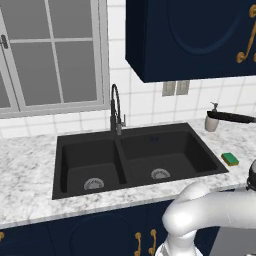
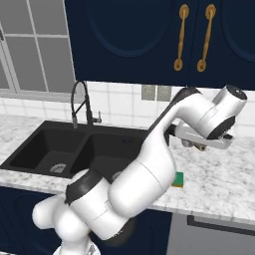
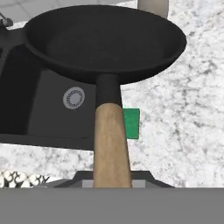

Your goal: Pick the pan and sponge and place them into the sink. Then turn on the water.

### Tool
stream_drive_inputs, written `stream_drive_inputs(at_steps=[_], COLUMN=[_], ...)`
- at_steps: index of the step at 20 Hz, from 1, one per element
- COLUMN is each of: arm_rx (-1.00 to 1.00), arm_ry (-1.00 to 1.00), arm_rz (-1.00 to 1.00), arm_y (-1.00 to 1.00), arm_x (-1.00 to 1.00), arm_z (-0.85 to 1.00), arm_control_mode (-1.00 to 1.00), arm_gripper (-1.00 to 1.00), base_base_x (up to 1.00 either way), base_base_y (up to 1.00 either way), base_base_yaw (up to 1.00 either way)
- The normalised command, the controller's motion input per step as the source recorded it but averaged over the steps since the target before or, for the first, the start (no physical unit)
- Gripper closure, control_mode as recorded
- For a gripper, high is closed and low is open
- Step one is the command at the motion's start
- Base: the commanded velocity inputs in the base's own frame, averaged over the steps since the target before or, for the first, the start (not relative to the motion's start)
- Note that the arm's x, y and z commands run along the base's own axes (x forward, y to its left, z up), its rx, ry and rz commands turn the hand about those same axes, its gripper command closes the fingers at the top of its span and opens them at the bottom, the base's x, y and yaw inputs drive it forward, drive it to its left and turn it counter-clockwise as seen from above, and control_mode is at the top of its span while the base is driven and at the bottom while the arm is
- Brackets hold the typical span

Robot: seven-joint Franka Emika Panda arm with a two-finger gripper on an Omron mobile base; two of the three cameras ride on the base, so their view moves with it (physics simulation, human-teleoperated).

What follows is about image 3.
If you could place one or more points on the green sponge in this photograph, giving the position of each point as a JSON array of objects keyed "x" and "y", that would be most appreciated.
[{"x": 131, "y": 122}]

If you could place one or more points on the dark grey sink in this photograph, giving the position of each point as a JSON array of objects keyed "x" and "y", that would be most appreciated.
[{"x": 43, "y": 116}]

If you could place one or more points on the beige cylindrical jar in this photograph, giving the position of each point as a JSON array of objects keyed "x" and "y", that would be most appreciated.
[{"x": 154, "y": 7}]

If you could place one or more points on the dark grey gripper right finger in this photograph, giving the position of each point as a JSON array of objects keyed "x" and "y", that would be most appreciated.
[{"x": 143, "y": 180}]

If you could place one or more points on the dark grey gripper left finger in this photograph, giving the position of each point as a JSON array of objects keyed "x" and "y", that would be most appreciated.
[{"x": 80, "y": 180}]

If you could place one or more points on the grey tap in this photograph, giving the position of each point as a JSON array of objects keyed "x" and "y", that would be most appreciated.
[{"x": 5, "y": 21}]

